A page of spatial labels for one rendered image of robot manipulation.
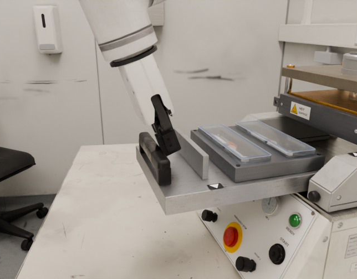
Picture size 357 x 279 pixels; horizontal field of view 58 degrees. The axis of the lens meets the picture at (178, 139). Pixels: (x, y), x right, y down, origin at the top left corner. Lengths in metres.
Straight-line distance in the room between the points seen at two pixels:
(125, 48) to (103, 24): 0.04
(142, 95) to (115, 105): 1.69
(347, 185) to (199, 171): 0.22
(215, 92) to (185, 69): 0.25
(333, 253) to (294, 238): 0.06
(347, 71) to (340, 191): 0.26
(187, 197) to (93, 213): 0.43
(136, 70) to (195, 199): 0.20
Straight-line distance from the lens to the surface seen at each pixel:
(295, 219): 0.57
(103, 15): 0.46
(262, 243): 0.63
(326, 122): 0.65
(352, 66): 0.70
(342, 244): 0.59
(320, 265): 0.59
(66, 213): 0.88
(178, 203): 0.47
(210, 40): 2.14
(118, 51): 0.46
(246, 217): 0.67
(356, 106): 0.67
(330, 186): 0.54
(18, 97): 2.26
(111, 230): 0.79
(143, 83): 0.46
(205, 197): 0.48
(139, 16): 0.47
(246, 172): 0.51
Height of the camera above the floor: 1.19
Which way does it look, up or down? 19 degrees down
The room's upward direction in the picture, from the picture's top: straight up
